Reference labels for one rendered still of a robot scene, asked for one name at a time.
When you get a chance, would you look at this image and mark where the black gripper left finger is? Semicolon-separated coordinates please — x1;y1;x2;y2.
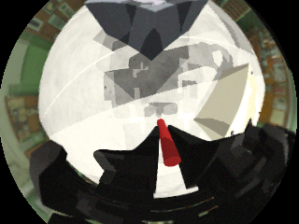
93;126;160;194

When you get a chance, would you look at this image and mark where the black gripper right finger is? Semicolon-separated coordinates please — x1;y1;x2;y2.
167;124;244;190

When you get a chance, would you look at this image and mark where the red peg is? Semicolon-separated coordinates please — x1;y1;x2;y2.
157;119;182;167

